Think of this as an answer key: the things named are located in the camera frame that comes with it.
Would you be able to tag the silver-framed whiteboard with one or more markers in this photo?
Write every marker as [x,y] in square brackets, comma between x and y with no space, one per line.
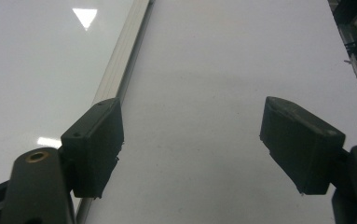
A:
[36,81]

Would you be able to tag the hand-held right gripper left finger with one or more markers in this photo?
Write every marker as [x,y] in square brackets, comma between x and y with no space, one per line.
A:
[95,149]

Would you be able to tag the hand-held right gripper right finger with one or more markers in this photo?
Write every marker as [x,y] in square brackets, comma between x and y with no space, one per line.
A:
[300,149]

